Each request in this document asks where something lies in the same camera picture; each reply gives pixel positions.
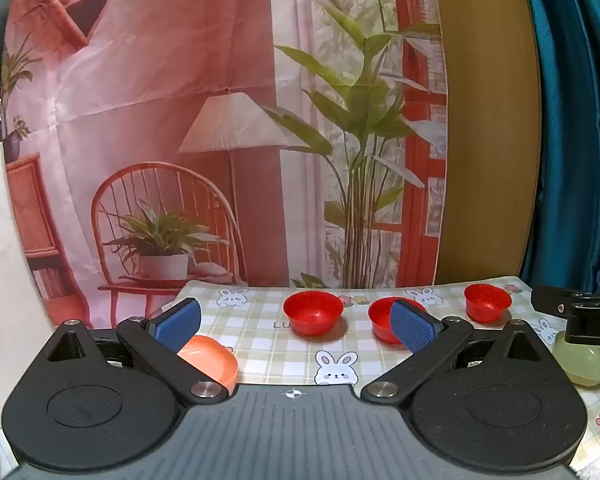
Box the printed wall tapestry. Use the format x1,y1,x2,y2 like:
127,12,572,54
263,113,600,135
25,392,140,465
0,0,449,332

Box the yellow wooden panel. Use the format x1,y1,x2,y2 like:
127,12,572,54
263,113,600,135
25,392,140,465
429,0,541,288

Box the red bowl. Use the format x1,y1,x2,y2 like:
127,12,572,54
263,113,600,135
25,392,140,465
464,283,512,323
283,290,344,337
368,297,428,345

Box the orange plate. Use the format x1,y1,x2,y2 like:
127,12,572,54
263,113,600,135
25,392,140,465
177,335,239,390

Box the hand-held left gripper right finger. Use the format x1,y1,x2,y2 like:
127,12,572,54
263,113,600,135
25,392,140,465
361,298,547,406

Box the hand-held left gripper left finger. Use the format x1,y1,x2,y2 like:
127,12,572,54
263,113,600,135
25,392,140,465
45,297,229,406

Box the pale green plate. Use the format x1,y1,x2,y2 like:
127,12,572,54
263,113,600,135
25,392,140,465
552,331,600,387

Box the checked bunny print tablecloth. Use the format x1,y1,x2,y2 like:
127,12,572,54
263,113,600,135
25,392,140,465
162,275,600,476

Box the teal curtain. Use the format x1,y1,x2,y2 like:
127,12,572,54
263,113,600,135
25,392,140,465
516,0,600,292

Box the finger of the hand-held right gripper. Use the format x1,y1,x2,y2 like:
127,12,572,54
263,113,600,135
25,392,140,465
530,285,581,317

